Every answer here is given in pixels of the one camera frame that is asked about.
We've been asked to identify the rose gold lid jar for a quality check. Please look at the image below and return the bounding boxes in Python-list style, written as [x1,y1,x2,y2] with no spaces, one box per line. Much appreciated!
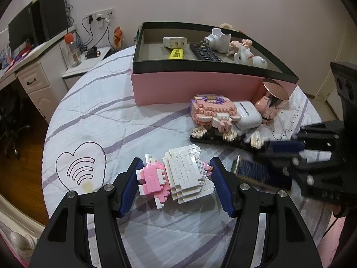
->
[254,78,289,122]

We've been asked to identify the white earbuds case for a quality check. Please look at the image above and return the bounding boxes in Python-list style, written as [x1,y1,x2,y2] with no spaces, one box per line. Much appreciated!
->
[234,101,262,131]

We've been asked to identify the blue gold rectangular box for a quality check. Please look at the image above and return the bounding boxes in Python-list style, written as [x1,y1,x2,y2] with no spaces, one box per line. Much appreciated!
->
[230,156,270,182]

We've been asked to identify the white quilted bed cover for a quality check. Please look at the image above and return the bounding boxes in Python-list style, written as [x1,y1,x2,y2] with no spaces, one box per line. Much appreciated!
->
[42,47,263,267]

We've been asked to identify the white charger adapter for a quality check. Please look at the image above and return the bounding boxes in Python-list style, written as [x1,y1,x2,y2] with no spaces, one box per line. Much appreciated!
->
[163,36,187,49]

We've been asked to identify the white bedside table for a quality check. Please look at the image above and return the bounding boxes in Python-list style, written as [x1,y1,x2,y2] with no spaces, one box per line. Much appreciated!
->
[62,47,111,89]

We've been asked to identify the white astronaut rabbit toy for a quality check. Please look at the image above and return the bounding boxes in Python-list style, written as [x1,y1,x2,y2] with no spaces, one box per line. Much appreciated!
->
[234,46,268,69]

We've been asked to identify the pink plush doll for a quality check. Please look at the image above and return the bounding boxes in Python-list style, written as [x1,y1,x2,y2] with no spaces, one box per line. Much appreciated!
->
[227,39,253,56]

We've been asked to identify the pink box with black rim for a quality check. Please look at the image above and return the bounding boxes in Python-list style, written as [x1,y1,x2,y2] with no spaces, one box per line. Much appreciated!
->
[131,22,298,106]

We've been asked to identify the white pink brick doll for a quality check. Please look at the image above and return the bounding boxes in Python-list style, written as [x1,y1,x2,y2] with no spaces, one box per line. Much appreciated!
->
[136,144,215,209]

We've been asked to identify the white wall power strip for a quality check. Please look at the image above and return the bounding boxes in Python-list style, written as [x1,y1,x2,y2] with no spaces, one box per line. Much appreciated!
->
[87,8,116,21]

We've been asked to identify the black remote control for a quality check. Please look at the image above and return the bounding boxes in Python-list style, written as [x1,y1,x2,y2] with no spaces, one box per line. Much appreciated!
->
[189,43,223,62]

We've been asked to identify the black hair clip with pearls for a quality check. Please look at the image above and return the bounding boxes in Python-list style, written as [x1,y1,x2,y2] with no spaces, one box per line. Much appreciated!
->
[190,126,264,149]

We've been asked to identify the orange snack bag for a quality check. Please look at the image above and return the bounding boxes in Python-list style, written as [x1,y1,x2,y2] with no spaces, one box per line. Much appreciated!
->
[113,26,125,51]

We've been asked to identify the black computer monitor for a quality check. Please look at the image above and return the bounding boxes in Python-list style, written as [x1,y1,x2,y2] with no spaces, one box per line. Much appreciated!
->
[8,4,35,52]

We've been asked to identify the white plug device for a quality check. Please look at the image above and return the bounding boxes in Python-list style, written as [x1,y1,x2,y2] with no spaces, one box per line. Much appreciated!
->
[203,28,231,54]

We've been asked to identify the black computer tower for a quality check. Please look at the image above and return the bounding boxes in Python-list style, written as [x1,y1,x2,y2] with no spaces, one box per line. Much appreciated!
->
[29,0,68,45]

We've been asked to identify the bottle with orange cap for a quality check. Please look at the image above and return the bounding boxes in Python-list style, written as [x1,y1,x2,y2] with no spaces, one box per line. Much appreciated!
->
[64,33,82,67]

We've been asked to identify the white desk with drawers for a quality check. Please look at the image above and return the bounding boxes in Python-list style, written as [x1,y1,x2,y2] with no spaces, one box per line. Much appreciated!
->
[1,26,76,122]

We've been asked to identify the yellow highlighter pen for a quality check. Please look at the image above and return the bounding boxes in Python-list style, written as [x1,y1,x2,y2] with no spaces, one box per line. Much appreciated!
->
[168,48,185,60]

